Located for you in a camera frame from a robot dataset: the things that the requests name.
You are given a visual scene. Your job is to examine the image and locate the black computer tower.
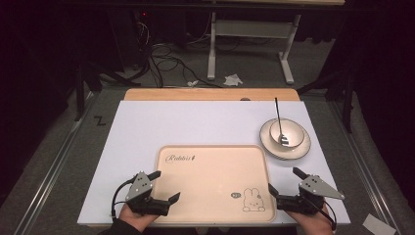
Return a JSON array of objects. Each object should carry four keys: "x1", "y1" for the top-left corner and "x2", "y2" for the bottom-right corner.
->
[{"x1": 107, "y1": 9, "x2": 155, "y2": 73}]

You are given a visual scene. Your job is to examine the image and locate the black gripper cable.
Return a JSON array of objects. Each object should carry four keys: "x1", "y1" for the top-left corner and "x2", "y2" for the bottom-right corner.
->
[
  {"x1": 307, "y1": 195, "x2": 338, "y2": 231},
  {"x1": 111, "y1": 178, "x2": 137, "y2": 220}
]

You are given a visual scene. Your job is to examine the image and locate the white bowl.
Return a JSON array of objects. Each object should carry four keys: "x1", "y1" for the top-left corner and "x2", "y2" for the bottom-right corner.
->
[{"x1": 268, "y1": 118, "x2": 305, "y2": 149}]

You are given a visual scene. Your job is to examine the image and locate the white table mat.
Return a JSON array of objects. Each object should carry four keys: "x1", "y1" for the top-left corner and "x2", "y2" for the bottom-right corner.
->
[{"x1": 76, "y1": 99, "x2": 352, "y2": 227}]

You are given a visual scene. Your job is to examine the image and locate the flat white paper sheet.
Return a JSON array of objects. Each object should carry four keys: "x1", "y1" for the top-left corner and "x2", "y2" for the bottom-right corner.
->
[{"x1": 361, "y1": 212, "x2": 397, "y2": 235}]

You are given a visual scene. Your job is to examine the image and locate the white plate with dark rim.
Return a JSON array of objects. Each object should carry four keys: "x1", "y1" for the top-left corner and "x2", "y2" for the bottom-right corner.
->
[{"x1": 258, "y1": 117, "x2": 312, "y2": 162}]

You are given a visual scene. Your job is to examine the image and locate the bundle of black floor cables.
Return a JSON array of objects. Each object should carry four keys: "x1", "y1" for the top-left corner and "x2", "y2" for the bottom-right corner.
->
[{"x1": 135, "y1": 19, "x2": 224, "y2": 89}]

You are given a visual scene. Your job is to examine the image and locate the metal floor rail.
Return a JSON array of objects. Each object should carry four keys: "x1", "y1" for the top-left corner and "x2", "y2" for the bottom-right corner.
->
[
  {"x1": 12, "y1": 91, "x2": 96, "y2": 235},
  {"x1": 328, "y1": 100, "x2": 403, "y2": 235}
]

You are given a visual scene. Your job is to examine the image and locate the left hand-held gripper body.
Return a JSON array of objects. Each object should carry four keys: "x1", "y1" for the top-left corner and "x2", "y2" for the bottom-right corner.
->
[{"x1": 124, "y1": 171, "x2": 171, "y2": 216}]

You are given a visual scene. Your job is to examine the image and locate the white metal table frame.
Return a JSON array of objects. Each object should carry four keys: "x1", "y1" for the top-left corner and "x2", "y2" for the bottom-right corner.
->
[{"x1": 207, "y1": 11, "x2": 303, "y2": 86}]

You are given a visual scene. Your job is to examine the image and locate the beige tray with rabbit print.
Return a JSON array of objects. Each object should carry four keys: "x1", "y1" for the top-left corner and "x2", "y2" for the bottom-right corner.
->
[{"x1": 152, "y1": 144, "x2": 278, "y2": 224}]

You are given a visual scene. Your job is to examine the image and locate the black metal stand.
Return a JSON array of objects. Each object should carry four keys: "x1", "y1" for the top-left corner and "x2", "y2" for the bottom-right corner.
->
[
  {"x1": 72, "y1": 61, "x2": 142, "y2": 122},
  {"x1": 296, "y1": 64, "x2": 357, "y2": 134}
]

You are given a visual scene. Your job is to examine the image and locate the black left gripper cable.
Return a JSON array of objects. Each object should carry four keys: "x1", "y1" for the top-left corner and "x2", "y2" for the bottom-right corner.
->
[{"x1": 111, "y1": 178, "x2": 137, "y2": 220}]

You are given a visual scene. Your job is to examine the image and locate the person's right hand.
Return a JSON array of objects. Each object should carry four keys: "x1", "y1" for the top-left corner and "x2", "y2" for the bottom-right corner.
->
[{"x1": 286, "y1": 205, "x2": 335, "y2": 235}]

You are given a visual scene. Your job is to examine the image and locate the wooden table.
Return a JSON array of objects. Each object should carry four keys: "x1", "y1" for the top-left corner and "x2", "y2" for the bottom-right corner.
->
[{"x1": 123, "y1": 87, "x2": 301, "y2": 103}]

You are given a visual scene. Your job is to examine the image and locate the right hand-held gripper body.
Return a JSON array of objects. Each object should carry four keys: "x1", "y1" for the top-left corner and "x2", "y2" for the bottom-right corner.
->
[{"x1": 276, "y1": 174, "x2": 346, "y2": 216}]

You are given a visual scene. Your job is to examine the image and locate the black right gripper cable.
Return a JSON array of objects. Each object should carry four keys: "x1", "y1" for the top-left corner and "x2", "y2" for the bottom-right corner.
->
[{"x1": 307, "y1": 195, "x2": 338, "y2": 231}]

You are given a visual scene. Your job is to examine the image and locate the person's left hand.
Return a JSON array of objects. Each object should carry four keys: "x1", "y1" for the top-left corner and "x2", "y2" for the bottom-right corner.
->
[{"x1": 118, "y1": 204, "x2": 160, "y2": 233}]

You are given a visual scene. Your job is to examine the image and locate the black-handled spoon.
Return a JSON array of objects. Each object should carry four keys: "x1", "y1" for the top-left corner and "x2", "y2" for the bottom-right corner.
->
[{"x1": 273, "y1": 97, "x2": 291, "y2": 147}]

